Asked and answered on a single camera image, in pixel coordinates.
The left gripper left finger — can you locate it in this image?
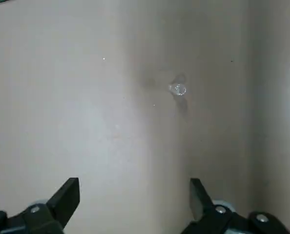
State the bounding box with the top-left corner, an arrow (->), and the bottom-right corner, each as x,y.
0,177 -> 81,234

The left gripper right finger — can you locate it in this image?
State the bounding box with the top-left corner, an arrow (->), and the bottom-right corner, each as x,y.
181,178 -> 290,234

